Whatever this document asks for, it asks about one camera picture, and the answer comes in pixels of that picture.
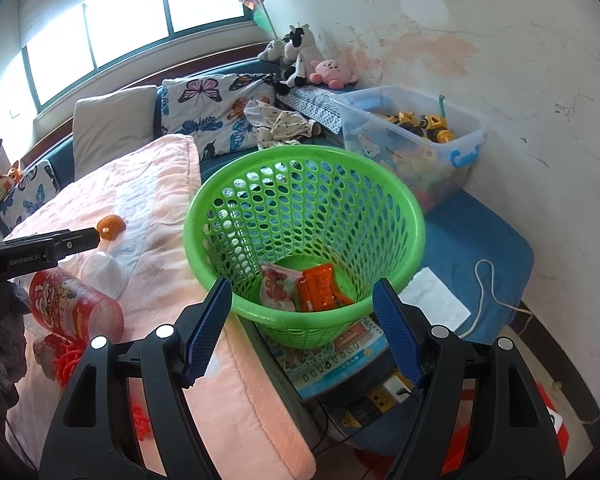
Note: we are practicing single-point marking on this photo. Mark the small butterfly print cushion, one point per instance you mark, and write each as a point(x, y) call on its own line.
point(30, 195)

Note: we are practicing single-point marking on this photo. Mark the clear plastic bottle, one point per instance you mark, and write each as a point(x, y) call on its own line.
point(105, 272)

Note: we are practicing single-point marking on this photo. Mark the orange snack packet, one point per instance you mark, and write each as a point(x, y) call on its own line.
point(320, 287)

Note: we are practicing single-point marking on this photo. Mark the cow plush toy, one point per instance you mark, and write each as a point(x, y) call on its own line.
point(305, 50)

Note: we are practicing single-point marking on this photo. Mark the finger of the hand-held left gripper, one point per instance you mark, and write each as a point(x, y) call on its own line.
point(80, 242)

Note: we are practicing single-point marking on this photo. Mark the small orange fox toy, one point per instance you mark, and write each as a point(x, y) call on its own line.
point(11, 177)

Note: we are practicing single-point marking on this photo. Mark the pink blanket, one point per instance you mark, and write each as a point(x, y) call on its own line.
point(155, 210)

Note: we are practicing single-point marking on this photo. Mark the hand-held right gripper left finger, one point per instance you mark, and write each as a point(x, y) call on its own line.
point(207, 332)

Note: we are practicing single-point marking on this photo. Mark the folded patterned cloth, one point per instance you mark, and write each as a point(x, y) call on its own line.
point(320, 105)

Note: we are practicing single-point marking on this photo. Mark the white paper sheet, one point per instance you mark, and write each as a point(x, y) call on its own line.
point(435, 305)

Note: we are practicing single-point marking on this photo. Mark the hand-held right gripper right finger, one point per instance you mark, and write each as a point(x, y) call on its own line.
point(397, 335)

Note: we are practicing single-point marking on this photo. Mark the yellow power strip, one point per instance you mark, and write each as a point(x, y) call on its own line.
point(380, 397)

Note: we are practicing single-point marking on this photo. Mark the clear plastic storage box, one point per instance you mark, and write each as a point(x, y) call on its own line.
point(445, 170)

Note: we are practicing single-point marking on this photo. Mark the pink plush toy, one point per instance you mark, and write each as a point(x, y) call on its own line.
point(332, 72)

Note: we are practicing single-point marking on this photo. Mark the large butterfly print cushion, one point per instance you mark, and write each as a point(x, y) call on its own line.
point(205, 110)

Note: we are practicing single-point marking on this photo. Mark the window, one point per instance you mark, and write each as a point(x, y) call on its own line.
point(125, 25)

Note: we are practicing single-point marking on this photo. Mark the orange spiky plastic toy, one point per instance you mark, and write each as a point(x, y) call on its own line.
point(69, 365)

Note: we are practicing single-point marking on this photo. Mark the red snack canister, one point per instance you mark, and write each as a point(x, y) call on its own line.
point(70, 305)

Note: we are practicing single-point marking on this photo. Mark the person's left hand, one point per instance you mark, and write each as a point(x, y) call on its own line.
point(10, 355)

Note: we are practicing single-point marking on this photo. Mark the yellow toy truck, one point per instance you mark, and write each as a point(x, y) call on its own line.
point(432, 125)

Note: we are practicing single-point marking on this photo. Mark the white pillow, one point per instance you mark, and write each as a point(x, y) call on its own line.
point(115, 130)

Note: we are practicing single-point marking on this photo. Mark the grey plush toy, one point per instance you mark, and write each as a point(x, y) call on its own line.
point(272, 50)

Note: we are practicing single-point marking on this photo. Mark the green plastic basket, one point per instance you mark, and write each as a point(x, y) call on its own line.
point(305, 332)

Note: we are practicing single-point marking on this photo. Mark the blue sofa bed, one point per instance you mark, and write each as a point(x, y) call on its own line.
point(460, 240)

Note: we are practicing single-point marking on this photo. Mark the pink snack packet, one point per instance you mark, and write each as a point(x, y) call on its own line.
point(277, 285)

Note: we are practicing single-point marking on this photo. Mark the crumpled patterned clothes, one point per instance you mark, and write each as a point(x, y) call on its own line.
point(280, 127)

